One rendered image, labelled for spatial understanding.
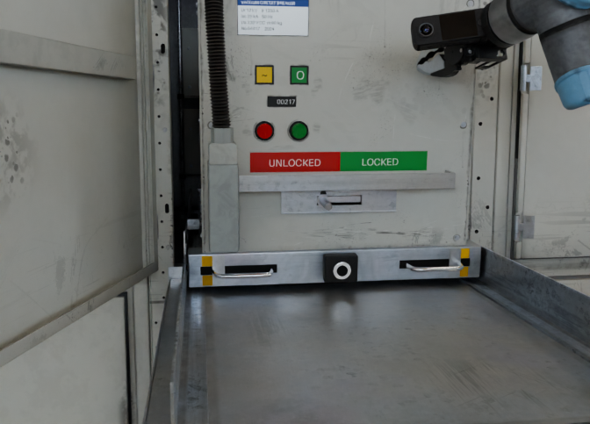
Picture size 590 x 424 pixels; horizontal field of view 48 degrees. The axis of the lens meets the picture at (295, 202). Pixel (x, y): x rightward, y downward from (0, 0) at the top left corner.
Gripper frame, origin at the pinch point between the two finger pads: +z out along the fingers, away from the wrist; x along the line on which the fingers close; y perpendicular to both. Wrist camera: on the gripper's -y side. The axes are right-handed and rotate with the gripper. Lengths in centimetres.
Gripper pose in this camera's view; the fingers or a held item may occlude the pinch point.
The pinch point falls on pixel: (418, 64)
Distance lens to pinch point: 119.3
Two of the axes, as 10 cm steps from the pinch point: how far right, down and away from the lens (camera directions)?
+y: 9.1, -0.5, 4.0
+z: -3.9, 1.4, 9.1
